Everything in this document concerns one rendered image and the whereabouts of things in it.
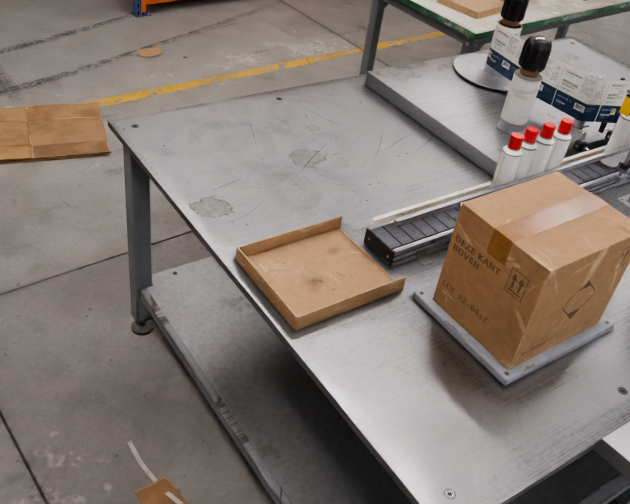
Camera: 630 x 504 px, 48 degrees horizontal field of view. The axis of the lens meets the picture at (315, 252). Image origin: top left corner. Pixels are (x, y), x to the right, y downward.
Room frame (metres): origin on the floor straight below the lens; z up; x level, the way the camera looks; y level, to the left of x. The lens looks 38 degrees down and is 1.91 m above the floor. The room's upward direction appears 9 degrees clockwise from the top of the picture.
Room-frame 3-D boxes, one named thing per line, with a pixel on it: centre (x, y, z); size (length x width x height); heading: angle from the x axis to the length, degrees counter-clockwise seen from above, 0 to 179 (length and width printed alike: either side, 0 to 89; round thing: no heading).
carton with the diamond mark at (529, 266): (1.23, -0.47, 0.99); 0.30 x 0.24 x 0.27; 130
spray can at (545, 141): (1.72, -0.55, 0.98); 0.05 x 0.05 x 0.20
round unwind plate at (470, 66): (2.48, -0.54, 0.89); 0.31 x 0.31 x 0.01
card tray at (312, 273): (1.28, -0.02, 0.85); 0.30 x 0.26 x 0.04; 129
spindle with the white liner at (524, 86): (2.08, -0.55, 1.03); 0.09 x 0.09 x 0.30
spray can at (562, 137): (1.76, -0.61, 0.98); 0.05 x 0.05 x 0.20
